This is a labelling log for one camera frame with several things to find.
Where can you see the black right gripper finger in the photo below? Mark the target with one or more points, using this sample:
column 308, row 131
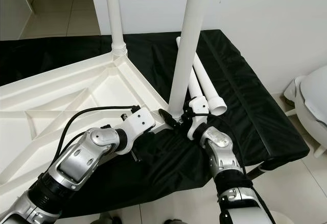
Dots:
column 167, row 118

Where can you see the white tapered plastic table leg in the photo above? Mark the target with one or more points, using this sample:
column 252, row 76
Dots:
column 194, row 89
column 189, row 45
column 113, row 9
column 209, row 89

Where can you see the white plastic children table top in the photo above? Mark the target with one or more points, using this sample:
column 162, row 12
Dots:
column 30, row 127

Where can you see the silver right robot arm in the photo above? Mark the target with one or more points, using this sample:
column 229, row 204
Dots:
column 222, row 150

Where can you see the black table cloth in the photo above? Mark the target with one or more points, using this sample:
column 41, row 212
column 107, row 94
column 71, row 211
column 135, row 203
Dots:
column 260, row 127

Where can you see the white plastic chair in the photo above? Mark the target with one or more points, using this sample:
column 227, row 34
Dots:
column 314, row 96

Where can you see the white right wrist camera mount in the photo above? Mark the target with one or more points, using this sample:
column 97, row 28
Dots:
column 199, row 124

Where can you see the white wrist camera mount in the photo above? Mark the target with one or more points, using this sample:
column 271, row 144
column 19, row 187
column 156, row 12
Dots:
column 139, row 122
column 199, row 124

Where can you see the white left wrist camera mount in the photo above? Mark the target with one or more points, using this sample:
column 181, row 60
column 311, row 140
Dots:
column 139, row 122

